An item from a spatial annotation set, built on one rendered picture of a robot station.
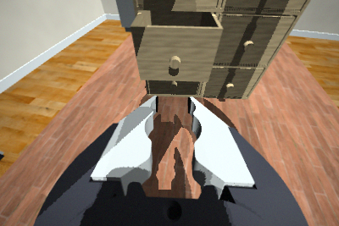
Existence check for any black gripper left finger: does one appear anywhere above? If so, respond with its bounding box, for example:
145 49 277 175
33 96 158 226

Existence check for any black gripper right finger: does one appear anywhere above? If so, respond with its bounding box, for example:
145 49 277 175
188 96 308 226

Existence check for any wooden chest of drawers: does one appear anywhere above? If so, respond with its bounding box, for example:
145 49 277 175
133 0 311 99

